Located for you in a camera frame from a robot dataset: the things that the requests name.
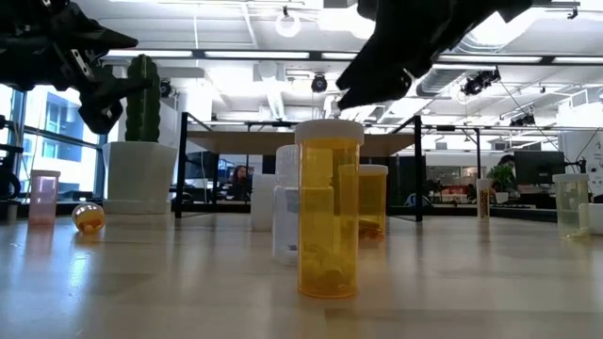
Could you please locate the pale yellow clear bottle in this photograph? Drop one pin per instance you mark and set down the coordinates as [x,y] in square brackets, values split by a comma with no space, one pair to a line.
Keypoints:
[570,207]

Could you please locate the pink pill bottle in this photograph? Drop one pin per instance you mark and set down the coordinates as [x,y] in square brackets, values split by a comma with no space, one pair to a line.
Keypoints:
[43,198]

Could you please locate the small orange pill bottle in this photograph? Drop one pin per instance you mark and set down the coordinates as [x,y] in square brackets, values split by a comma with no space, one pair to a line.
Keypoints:
[88,218]

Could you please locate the black ceiling camera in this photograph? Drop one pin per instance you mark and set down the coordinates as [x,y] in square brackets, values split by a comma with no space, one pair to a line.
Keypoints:
[165,88]
[319,83]
[480,82]
[523,120]

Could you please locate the black aluminium table frame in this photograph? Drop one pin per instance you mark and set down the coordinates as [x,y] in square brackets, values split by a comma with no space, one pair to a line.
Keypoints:
[542,215]

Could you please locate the white planter pot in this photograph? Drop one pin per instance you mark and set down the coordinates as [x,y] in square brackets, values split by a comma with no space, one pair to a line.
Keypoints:
[139,179]

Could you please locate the person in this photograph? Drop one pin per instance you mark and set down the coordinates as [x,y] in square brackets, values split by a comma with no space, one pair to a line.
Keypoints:
[239,181]
[508,162]

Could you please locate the wooden shelf black legs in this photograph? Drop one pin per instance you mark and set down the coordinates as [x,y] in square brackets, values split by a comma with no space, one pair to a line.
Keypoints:
[264,143]

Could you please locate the silver ventilation duct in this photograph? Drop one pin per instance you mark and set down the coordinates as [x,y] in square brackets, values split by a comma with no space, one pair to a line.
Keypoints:
[438,82]

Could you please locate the potted green plant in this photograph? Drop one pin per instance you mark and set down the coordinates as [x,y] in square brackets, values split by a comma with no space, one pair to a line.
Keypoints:
[502,179]

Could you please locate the clear pill bottle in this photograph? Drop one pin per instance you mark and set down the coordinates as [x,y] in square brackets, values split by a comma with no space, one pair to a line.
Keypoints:
[285,207]

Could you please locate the amber pill bottle white cap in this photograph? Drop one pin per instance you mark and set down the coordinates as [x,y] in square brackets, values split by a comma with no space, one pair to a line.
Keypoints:
[373,202]

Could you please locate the long ceiling light strip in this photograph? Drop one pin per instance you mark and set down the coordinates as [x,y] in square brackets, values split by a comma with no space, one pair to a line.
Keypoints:
[256,54]

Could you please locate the green cactus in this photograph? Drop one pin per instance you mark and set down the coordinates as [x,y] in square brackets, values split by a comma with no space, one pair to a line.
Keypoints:
[141,117]

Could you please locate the black stand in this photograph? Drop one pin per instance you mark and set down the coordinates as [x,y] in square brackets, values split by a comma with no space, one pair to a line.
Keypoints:
[9,174]

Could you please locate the white bottle ribbed cap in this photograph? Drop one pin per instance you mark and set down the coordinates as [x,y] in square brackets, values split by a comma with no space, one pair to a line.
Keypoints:
[592,219]

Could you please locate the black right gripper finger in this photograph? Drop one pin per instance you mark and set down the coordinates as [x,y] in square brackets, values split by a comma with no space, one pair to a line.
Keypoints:
[381,66]
[386,89]

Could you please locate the black computer monitor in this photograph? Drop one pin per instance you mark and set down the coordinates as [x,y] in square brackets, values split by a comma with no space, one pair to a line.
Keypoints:
[539,167]
[200,165]

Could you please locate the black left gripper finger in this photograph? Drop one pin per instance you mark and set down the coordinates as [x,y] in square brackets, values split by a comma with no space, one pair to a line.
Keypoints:
[101,40]
[103,106]

